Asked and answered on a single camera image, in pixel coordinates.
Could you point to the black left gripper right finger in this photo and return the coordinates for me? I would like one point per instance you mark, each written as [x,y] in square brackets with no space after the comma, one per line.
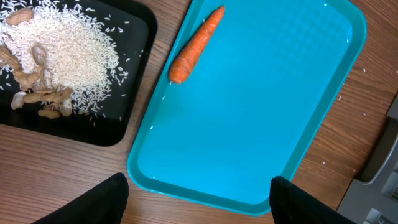
[292,205]

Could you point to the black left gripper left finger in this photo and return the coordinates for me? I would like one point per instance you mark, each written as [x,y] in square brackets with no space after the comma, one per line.
[104,203]

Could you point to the grey dishwasher rack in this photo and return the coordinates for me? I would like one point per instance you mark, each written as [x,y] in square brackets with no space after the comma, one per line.
[372,196]

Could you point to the black plastic bin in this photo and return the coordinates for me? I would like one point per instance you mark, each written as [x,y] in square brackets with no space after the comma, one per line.
[134,27]

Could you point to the orange carrot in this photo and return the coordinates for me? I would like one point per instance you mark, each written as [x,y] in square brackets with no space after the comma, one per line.
[187,59]

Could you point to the teal plastic tray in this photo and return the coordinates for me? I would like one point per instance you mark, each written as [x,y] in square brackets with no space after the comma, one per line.
[253,104]

